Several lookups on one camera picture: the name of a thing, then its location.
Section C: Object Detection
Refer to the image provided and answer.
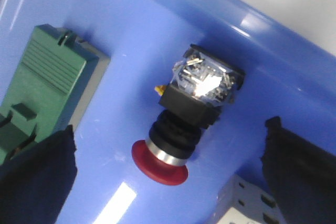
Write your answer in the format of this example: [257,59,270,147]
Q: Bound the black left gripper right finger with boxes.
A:
[261,116,335,223]

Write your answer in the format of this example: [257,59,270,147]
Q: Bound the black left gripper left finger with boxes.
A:
[1,125,78,223]

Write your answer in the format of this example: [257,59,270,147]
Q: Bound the red emergency stop button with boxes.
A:
[131,44,245,186]

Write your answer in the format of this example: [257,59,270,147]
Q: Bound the white terminal block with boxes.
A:
[212,174,286,223]

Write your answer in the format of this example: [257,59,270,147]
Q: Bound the green terminal block module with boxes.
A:
[1,24,110,163]

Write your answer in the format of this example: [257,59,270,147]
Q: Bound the blue plastic tray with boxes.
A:
[1,0,335,223]

